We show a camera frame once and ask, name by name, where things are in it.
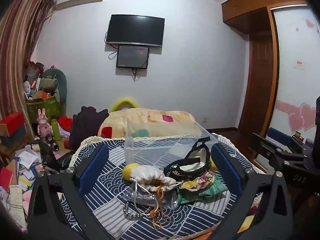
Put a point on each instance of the small black wall monitor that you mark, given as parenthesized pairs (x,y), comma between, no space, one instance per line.
(132,56)

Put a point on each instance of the black metal lens tube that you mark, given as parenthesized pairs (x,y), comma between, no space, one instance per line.
(52,143)

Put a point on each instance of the dark purple cloth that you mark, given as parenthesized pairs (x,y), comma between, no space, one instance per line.
(85,127)

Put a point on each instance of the brown striped curtain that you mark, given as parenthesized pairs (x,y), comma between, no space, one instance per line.
(17,50)

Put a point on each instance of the green cardboard box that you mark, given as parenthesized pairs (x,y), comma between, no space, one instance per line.
(47,110)

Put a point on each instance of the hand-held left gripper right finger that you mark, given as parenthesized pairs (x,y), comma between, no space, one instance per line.
(228,168)

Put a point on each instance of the black plastic bag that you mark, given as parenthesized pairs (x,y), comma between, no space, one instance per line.
(48,157)

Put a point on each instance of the white heart sliding door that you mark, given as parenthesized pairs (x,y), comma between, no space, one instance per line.
(292,42)

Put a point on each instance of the floral fabric piece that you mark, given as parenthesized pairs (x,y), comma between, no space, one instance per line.
(200,181)

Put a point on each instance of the brown wooden door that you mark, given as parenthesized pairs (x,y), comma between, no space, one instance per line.
(258,92)

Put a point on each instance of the pink rabbit toy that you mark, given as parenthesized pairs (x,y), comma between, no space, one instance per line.
(43,127)

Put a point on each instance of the green knit glove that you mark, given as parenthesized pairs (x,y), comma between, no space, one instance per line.
(212,190)

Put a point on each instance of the cream patchwork blanket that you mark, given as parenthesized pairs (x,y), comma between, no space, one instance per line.
(140,118)

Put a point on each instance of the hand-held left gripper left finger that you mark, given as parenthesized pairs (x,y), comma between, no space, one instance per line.
(93,166)

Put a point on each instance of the pile of papers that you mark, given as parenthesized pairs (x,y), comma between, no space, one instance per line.
(22,170)

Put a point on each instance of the clear plastic storage box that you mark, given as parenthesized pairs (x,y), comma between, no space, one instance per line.
(150,150)

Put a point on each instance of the red cloth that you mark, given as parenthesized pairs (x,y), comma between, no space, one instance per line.
(65,123)

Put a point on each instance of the silver glitter pouch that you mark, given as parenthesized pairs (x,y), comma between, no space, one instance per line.
(142,198)

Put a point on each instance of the yellow felt plush toy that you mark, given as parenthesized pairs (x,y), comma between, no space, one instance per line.
(130,171)

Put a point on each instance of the black wall television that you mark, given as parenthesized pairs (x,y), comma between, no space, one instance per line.
(135,30)

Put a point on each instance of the blue patterned tablecloth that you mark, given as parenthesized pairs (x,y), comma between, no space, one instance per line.
(110,195)

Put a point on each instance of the green bottle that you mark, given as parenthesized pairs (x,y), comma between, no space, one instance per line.
(56,130)

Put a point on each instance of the red box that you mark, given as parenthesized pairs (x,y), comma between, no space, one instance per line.
(11,122)

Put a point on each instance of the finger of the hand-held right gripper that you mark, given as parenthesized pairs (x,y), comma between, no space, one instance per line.
(280,134)
(270,152)

